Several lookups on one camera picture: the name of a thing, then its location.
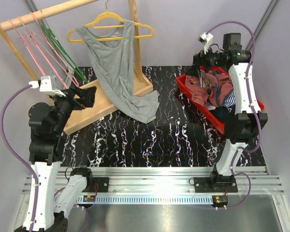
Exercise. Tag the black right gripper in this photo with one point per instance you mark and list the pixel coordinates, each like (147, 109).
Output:
(200, 61)

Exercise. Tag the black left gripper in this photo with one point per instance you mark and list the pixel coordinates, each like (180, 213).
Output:
(86, 98)

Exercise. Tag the salmon pink tank top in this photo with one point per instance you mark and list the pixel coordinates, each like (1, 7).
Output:
(212, 86)

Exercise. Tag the green hanger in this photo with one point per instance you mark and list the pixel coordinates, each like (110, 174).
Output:
(68, 61)

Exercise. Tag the grey tank top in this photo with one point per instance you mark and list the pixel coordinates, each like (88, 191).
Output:
(112, 59)

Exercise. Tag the blue striped tank top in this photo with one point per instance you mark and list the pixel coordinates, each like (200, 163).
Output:
(228, 102)

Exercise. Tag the navy maroon tank top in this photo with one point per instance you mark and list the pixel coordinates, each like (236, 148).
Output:
(224, 114)

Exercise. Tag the yellow hanger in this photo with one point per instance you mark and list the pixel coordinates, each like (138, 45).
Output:
(107, 14)

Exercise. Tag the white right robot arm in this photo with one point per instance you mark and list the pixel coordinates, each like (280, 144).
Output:
(241, 73)

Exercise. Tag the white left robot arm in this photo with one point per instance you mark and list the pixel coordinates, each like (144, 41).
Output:
(45, 212)

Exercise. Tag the red plastic bin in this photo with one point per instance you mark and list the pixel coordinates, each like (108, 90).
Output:
(243, 124)

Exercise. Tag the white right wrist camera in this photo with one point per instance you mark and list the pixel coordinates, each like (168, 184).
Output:
(207, 40)

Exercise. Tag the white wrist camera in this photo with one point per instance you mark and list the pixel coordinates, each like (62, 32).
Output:
(207, 40)
(47, 85)

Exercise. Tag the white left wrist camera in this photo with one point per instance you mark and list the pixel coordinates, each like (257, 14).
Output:
(47, 85)

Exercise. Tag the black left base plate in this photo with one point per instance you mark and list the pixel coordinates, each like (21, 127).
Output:
(101, 184)

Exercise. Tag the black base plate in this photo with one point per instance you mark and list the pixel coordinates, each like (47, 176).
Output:
(206, 185)
(101, 184)

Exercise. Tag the aluminium mounting rail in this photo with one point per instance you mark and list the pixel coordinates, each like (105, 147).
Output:
(163, 199)

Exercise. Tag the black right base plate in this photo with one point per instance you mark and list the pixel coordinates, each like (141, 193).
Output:
(206, 185)

